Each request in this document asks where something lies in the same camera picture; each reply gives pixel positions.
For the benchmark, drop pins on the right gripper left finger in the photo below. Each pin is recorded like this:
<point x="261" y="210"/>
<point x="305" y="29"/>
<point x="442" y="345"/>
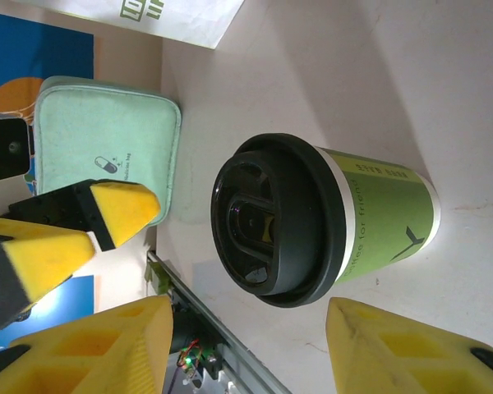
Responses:
<point x="86" y="353"/>

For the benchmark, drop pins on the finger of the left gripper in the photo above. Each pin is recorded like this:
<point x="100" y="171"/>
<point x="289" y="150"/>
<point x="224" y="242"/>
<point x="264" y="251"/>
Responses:
<point x="41" y="254"/>
<point x="123" y="209"/>

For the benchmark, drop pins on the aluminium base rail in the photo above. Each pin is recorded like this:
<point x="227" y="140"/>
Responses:
<point x="230" y="336"/>

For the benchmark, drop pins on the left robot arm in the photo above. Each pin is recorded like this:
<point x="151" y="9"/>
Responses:
<point x="191" y="328"/>

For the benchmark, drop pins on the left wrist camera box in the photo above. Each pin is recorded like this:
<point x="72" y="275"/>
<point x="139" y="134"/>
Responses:
<point x="4" y="147"/>

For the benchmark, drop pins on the black controller board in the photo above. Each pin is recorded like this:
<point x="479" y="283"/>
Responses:
<point x="201" y="365"/>

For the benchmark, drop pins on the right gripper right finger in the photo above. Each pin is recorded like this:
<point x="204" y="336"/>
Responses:
<point x="402" y="357"/>

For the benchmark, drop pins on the green sticker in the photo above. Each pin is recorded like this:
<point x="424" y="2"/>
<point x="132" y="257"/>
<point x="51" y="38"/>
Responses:
<point x="158" y="279"/>

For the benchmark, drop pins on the black plastic cup lid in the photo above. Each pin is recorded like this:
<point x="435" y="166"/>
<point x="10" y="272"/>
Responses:
<point x="287" y="221"/>

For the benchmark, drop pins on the mint green zip pouch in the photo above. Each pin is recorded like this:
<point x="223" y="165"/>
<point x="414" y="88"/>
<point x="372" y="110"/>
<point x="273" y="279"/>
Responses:
<point x="107" y="131"/>

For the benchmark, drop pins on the white paper takeout bag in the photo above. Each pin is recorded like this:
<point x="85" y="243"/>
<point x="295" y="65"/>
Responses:
<point x="181" y="20"/>

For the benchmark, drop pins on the green paper coffee cup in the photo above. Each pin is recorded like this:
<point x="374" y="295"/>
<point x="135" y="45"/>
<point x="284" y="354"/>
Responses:
<point x="386" y="213"/>

